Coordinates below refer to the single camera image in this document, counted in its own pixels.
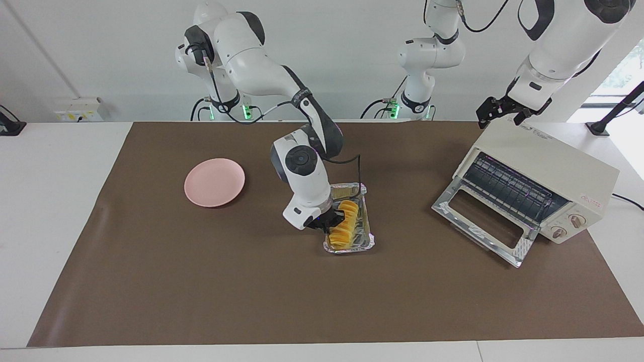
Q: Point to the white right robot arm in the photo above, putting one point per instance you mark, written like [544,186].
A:
[307,191]

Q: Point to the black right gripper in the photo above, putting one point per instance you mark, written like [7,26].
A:
[322,223]

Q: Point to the black table clamp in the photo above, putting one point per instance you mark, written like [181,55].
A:
[10,125]

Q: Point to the yellow sliced bread loaf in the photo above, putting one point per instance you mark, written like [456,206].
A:
[344,231]

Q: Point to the white wall socket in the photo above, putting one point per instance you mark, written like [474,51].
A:
[75,110]

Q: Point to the glass oven door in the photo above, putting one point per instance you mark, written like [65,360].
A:
[453,201]

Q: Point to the pink round plate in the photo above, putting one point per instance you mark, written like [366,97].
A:
[214,182]

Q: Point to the aluminium foil tray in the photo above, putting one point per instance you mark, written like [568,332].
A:
[366,231]

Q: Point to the brown table mat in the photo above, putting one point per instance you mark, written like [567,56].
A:
[322,301]

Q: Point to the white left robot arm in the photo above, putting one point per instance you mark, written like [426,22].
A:
[568,45]

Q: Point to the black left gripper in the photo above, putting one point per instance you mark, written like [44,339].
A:
[498,105]

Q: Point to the cream oven knob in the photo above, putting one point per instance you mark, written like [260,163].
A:
[558,232]
[577,220]

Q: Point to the cream toaster oven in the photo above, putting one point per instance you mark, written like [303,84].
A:
[548,161]

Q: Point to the black camera stand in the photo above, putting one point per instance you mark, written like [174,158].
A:
[616,111]

